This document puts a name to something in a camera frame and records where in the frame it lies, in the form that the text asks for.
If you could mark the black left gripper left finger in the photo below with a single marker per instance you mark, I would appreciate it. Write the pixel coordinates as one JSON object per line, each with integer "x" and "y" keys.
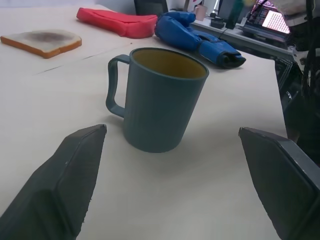
{"x": 57, "y": 180}

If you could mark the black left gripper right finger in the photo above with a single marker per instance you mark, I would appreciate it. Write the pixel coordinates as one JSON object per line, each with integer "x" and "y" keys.
{"x": 282, "y": 180}

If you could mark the blue-grey mug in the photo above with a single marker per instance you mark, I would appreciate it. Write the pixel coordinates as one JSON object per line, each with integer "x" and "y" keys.
{"x": 160, "y": 105}

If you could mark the pink mug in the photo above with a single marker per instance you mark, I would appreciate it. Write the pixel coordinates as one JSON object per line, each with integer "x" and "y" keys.
{"x": 200, "y": 12}

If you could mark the toast slice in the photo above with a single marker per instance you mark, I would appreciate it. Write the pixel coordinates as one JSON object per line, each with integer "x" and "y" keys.
{"x": 43, "y": 41}

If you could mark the grey side desk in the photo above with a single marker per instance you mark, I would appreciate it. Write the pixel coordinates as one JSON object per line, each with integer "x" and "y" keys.
{"x": 245, "y": 40}

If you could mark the open laptop, pink screen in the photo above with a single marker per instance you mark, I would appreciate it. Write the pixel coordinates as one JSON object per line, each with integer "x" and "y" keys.
{"x": 268, "y": 22}

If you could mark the blue folded umbrella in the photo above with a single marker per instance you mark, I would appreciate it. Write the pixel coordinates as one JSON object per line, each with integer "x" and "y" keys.
{"x": 190, "y": 37}

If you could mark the small black desk device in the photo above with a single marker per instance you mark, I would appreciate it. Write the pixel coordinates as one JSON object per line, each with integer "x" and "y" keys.
{"x": 216, "y": 23}

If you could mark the red fabric pouch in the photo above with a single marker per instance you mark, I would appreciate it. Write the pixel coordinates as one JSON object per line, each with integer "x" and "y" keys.
{"x": 120, "y": 21}

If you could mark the dark computer monitor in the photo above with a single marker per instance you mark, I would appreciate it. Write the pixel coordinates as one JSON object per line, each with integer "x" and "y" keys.
{"x": 230, "y": 12}

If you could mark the black office chair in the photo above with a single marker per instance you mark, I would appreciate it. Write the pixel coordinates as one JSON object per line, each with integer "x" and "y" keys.
{"x": 150, "y": 7}

